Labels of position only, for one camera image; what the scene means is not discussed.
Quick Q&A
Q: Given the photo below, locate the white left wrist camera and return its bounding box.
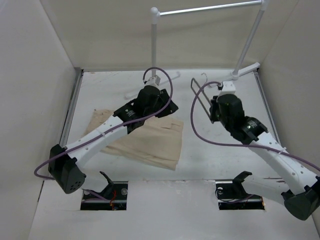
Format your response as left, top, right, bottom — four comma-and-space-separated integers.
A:
143, 75, 161, 88

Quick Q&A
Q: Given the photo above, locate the grey clothes hanger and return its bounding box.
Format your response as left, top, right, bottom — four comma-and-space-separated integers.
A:
190, 72, 213, 123

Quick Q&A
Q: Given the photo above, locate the metal table rail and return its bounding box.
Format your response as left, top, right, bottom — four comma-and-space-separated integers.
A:
58, 67, 84, 147
253, 70, 281, 143

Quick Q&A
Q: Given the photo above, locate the right metal table rail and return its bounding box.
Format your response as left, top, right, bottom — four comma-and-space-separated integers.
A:
253, 70, 281, 143

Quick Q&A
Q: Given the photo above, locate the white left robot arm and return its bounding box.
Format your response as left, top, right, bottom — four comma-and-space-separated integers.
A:
48, 85, 178, 200

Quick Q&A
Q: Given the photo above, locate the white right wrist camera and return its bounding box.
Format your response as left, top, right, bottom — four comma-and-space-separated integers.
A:
218, 80, 236, 97

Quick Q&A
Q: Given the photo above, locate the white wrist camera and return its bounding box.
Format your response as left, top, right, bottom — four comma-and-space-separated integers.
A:
143, 75, 161, 88
218, 80, 236, 97

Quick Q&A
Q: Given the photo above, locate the left metal table rail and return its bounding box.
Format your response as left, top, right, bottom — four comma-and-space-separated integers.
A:
58, 67, 84, 147

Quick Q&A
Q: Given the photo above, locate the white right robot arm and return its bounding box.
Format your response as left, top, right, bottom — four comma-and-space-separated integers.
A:
209, 94, 320, 221

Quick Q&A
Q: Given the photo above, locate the white clothes rack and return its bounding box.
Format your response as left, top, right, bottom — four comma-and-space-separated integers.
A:
124, 0, 271, 100

